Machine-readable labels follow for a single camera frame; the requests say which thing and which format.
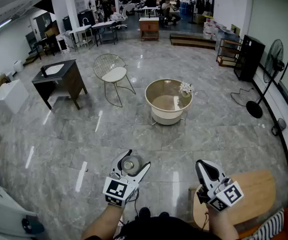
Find brown paper bag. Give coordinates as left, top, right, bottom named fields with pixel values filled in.
left=0, top=73, right=11, bottom=91

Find round glass coffee table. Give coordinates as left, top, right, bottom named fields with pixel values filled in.
left=144, top=78, right=194, bottom=126

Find person's black clothed body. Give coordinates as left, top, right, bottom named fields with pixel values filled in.
left=112, top=215, right=225, bottom=240

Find white sink basin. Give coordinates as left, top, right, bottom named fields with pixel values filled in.
left=43, top=63, right=65, bottom=76

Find white box cabinet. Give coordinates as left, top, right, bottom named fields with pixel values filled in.
left=0, top=78, right=30, bottom=115

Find dark brown wardrobe cabinet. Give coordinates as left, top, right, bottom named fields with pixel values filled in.
left=44, top=21, right=61, bottom=55

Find black frame table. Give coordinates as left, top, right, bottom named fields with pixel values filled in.
left=91, top=20, right=119, bottom=47

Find dark wooden vanity cabinet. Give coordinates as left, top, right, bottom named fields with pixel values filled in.
left=31, top=58, right=89, bottom=113

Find wooden cabinet white top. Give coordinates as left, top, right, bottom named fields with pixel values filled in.
left=138, top=17, right=160, bottom=42

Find gold wire chair white cushion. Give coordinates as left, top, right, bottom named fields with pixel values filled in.
left=92, top=53, right=137, bottom=108

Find tan cardboard box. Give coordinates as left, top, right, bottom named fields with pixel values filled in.
left=230, top=23, right=241, bottom=36

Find oval wooden side table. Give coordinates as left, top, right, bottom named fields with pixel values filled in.
left=188, top=169, right=277, bottom=232

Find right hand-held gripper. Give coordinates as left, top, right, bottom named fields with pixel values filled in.
left=195, top=159, right=245, bottom=213

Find long wooden step platform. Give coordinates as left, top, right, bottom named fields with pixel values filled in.
left=169, top=33, right=217, bottom=50

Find white counter with faucet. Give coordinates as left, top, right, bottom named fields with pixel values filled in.
left=68, top=8, right=96, bottom=52

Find potted artificial flowers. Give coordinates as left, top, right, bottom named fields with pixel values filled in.
left=178, top=81, right=195, bottom=99

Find white bucket red label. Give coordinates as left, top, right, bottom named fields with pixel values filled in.
left=203, top=21, right=213, bottom=40
left=210, top=18, right=221, bottom=39

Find small white appliance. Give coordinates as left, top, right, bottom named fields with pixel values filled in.
left=13, top=60, right=24, bottom=73

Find person's right forearm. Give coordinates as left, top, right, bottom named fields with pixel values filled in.
left=206, top=205, right=240, bottom=240

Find striped cushion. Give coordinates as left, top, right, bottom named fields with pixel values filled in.
left=248, top=208, right=285, bottom=240

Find ceiling tube light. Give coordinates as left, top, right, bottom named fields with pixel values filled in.
left=0, top=18, right=13, bottom=35

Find white office chair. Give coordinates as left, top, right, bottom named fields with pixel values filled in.
left=111, top=3, right=129, bottom=30

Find wooden shelf rack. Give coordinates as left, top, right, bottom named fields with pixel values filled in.
left=215, top=37, right=244, bottom=68

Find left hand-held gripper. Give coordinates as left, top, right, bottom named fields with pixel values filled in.
left=102, top=148, right=152, bottom=208

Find black floor cable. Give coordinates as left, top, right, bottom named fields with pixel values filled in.
left=230, top=87, right=255, bottom=107

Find white low cabinet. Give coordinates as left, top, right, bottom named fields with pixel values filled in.
left=0, top=177, right=39, bottom=240

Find dark blue device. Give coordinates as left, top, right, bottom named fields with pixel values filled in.
left=21, top=215, right=45, bottom=235

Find tall black cabinet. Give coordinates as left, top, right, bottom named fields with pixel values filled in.
left=233, top=34, right=266, bottom=82

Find small black mesh bin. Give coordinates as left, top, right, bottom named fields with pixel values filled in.
left=271, top=118, right=287, bottom=137

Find person's left black shoe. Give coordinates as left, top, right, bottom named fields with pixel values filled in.
left=138, top=206, right=152, bottom=219

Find person's left forearm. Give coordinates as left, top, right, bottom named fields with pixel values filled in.
left=80, top=203, right=125, bottom=240

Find small silver metal cylinder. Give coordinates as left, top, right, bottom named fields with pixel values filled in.
left=120, top=155, right=142, bottom=174

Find black pedestal fan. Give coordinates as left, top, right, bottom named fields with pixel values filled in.
left=245, top=38, right=285, bottom=119

